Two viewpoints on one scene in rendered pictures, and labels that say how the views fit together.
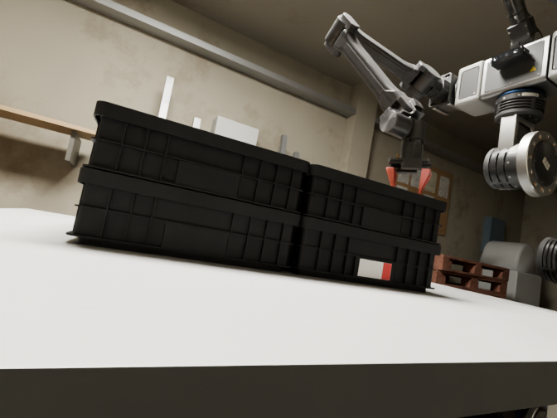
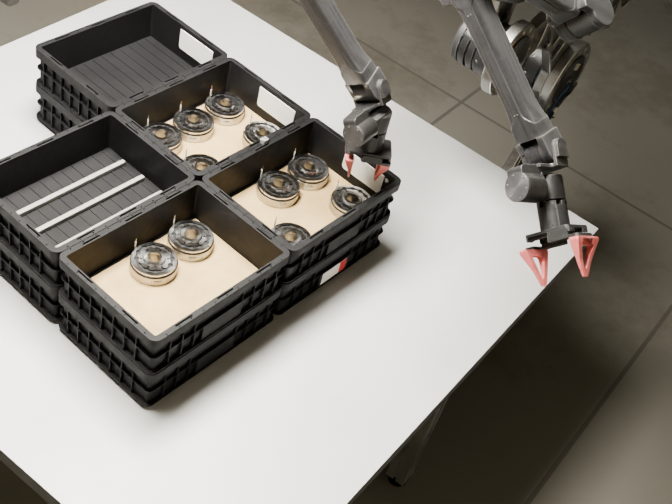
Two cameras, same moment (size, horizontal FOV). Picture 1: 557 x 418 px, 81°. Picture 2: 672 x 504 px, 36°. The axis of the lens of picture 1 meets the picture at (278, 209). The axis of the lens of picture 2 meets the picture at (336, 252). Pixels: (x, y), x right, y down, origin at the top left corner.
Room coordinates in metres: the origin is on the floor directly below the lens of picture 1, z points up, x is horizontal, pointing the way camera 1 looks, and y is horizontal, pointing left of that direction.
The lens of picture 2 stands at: (-0.65, 0.84, 2.49)
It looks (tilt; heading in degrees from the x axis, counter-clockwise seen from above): 44 degrees down; 322
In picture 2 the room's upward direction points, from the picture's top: 16 degrees clockwise
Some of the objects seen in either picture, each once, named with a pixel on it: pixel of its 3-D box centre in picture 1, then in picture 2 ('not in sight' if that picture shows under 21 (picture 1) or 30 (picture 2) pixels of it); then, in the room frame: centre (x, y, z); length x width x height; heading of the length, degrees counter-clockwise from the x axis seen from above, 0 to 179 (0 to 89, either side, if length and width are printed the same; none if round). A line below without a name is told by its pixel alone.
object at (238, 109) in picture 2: not in sight; (225, 104); (1.25, -0.14, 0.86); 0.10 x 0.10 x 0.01
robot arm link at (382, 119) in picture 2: (412, 132); (376, 119); (0.84, -0.31, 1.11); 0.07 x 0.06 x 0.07; 117
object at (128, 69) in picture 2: not in sight; (132, 70); (1.42, 0.05, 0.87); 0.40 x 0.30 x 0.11; 113
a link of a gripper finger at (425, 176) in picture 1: (414, 181); (372, 163); (0.84, -0.34, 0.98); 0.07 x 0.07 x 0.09; 63
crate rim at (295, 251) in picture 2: (349, 193); (303, 183); (0.87, -0.18, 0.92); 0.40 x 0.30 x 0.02; 113
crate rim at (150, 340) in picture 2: (202, 154); (177, 258); (0.71, 0.19, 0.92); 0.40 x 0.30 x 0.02; 113
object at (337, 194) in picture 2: not in sight; (352, 199); (0.84, -0.31, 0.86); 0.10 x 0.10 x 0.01
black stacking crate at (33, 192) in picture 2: not in sight; (84, 197); (0.99, 0.30, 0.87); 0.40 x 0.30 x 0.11; 113
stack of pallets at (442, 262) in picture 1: (436, 295); not in sight; (3.83, -1.99, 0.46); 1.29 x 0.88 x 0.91; 117
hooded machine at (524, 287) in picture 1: (506, 288); not in sight; (4.72, -3.42, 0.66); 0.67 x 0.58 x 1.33; 117
